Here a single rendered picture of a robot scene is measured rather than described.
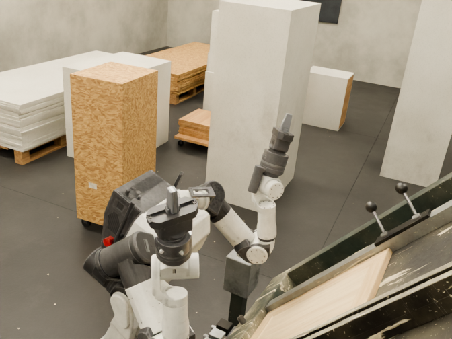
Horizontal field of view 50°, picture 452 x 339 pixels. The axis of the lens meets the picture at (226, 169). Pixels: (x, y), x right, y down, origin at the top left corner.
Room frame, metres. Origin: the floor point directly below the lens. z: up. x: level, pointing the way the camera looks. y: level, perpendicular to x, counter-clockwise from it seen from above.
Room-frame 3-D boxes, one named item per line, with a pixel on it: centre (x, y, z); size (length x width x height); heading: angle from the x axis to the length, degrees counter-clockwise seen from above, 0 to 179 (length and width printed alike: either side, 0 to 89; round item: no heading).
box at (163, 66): (4.96, 1.20, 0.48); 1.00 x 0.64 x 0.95; 158
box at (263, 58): (4.32, -0.27, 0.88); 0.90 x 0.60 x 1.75; 158
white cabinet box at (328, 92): (6.55, -1.28, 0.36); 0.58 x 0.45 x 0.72; 68
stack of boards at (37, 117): (5.62, 2.01, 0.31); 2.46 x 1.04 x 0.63; 158
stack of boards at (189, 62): (8.05, 0.81, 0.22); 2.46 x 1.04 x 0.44; 158
